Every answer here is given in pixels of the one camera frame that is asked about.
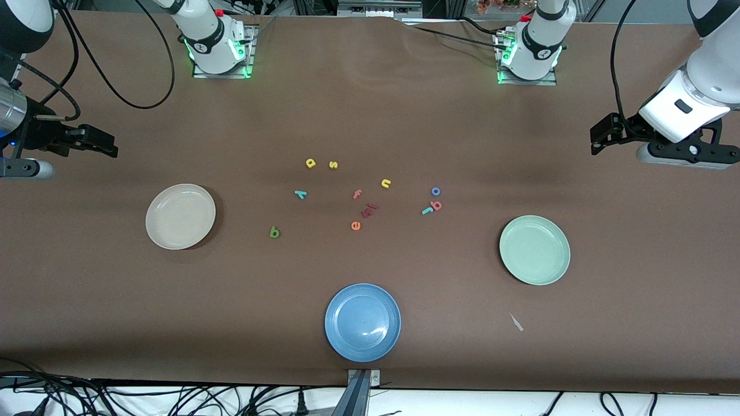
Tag brown table cover sheet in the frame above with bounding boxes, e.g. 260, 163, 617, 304
0, 10, 740, 395

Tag orange dried flowers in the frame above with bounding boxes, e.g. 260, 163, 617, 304
477, 0, 535, 15

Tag pale green plate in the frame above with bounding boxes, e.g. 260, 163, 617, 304
499, 215, 571, 286

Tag grey metal box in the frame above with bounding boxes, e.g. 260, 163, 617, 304
337, 0, 423, 18

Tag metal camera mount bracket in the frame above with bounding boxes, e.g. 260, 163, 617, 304
332, 369, 382, 416

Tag tangled black cables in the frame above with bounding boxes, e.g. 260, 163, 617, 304
0, 357, 347, 416

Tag beige brown plate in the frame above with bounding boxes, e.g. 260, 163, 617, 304
145, 183, 217, 251

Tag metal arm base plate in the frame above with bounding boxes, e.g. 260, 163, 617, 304
497, 66, 557, 86
193, 26, 255, 79

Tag blue plate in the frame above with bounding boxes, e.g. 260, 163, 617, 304
324, 283, 402, 363

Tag black cable on table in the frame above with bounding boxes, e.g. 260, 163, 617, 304
457, 16, 505, 36
412, 24, 509, 50

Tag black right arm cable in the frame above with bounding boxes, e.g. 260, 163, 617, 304
12, 0, 175, 122

